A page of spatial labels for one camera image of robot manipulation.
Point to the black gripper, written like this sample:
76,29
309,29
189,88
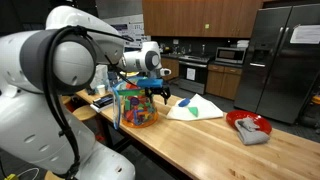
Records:
155,90

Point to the green triangular block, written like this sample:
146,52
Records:
193,111

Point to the round wooden robot base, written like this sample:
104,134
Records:
50,176

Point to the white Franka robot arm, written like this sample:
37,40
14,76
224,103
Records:
26,110

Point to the clear bag of colourful blocks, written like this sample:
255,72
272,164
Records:
140,111

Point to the blue block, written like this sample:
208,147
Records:
184,102

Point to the narrow wooden base cabinet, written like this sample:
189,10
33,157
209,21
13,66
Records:
170,66

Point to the white paper on oven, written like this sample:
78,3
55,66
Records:
191,74

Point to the white cloth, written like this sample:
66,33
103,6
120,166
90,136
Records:
206,108

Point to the black flat book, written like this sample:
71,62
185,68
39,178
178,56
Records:
103,101

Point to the white paper cup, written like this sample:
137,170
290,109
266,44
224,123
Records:
101,90

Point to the white translucent container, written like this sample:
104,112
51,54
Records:
100,75

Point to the kitchen faucet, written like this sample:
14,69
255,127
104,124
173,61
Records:
203,49

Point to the wide wooden base cabinet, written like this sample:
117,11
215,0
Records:
223,81

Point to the small black object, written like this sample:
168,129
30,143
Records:
90,91

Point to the large round wooden stool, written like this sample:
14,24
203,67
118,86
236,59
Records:
84,112

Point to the silver microwave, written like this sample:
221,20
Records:
230,55

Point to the small green sticker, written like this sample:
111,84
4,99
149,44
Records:
207,26

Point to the grey knitted cloth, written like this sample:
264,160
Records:
250,133

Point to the stack of white plates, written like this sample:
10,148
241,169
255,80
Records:
243,43

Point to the red plate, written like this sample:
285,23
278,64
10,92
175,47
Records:
258,120

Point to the stainless steel refrigerator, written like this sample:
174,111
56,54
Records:
280,66

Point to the yellow black equipment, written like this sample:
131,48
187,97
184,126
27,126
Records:
316,100

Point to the yellow connector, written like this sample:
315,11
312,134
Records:
10,177

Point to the white wall poster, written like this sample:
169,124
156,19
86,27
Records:
135,30

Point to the wooden wall cabinets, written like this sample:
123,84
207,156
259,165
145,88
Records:
200,18

